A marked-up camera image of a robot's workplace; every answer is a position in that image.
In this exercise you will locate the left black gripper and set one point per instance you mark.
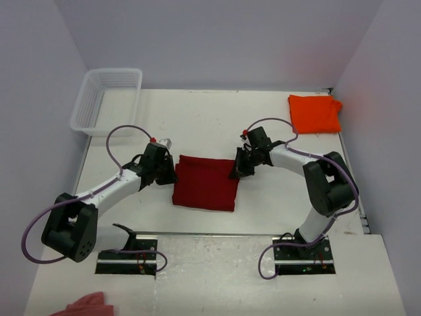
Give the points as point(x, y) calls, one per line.
point(172, 177)

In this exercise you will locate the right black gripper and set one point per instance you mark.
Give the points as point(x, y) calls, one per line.
point(241, 170)

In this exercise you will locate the dark red t shirt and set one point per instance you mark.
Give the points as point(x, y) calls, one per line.
point(204, 183)

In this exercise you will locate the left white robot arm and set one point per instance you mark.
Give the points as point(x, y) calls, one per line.
point(72, 227)

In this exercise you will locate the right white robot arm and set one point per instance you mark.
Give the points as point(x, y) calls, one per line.
point(330, 186)

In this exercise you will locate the folded orange t shirt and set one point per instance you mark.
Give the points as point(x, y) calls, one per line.
point(315, 114)

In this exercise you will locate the white plastic basket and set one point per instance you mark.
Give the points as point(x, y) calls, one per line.
point(108, 97)

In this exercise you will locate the pink cloth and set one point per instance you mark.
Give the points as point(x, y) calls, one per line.
point(90, 305)

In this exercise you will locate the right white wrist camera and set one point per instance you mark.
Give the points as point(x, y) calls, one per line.
point(244, 136)

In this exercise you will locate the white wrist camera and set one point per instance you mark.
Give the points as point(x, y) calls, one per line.
point(166, 142)
point(244, 136)

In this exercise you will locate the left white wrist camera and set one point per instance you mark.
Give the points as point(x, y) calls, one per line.
point(166, 142)

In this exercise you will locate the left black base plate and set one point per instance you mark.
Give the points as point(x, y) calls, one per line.
point(130, 263)

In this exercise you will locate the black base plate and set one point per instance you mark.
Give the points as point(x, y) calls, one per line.
point(317, 260)
point(130, 263)

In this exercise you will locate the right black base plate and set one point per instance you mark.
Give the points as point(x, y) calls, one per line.
point(317, 260)

